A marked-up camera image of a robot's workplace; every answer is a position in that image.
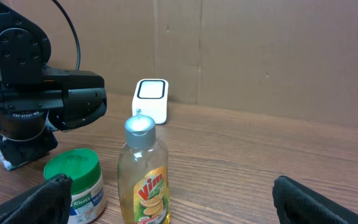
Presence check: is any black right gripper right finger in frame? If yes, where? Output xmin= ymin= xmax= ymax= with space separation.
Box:
xmin=272 ymin=175 xmax=358 ymax=224

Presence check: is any green white tissue pack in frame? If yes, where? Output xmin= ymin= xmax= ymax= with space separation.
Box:
xmin=0 ymin=150 xmax=14 ymax=170

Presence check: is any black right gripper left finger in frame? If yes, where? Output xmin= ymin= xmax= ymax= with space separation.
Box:
xmin=0 ymin=174 xmax=73 ymax=224

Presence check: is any white barcode scanner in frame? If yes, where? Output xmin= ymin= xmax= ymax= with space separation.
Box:
xmin=132 ymin=78 xmax=169 ymax=124

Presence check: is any green lid seasoning jar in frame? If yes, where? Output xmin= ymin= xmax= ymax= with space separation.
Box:
xmin=44 ymin=148 xmax=107 ymax=224

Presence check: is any yellow dish soap bottle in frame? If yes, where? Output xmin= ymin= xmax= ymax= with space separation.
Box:
xmin=117 ymin=115 xmax=170 ymax=224

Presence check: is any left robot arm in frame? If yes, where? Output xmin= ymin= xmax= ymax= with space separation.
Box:
xmin=0 ymin=2 xmax=107 ymax=170

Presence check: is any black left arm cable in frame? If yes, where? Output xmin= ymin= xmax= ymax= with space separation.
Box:
xmin=51 ymin=0 xmax=81 ymax=72

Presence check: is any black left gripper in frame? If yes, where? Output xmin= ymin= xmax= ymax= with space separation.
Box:
xmin=0 ymin=111 xmax=58 ymax=169

